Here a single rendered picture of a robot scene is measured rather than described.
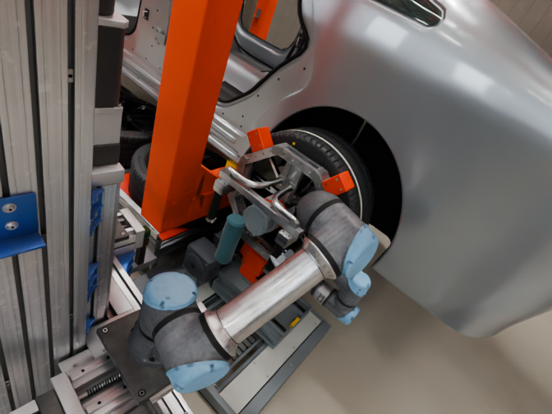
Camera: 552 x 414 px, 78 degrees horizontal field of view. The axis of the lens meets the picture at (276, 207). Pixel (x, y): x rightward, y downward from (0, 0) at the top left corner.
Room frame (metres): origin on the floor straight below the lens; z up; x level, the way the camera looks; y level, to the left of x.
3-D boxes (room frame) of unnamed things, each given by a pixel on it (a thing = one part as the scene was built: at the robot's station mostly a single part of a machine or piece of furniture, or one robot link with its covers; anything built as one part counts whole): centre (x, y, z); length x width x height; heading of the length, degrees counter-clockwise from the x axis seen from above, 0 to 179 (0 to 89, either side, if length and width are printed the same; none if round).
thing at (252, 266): (1.30, -0.03, 0.48); 0.16 x 0.12 x 0.17; 155
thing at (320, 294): (0.88, -0.27, 0.85); 0.08 x 0.05 x 0.08; 155
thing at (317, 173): (1.26, -0.02, 0.85); 0.54 x 0.07 x 0.54; 65
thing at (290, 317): (1.39, -0.14, 0.13); 0.50 x 0.36 x 0.10; 65
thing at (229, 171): (1.19, 0.12, 1.03); 0.19 x 0.18 x 0.11; 155
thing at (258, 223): (1.20, 0.01, 0.85); 0.21 x 0.14 x 0.14; 155
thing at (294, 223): (1.11, -0.06, 1.03); 0.19 x 0.18 x 0.11; 155
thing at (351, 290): (0.86, -0.33, 0.95); 0.11 x 0.08 x 0.11; 49
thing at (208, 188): (1.56, 0.34, 0.69); 0.52 x 0.17 x 0.35; 155
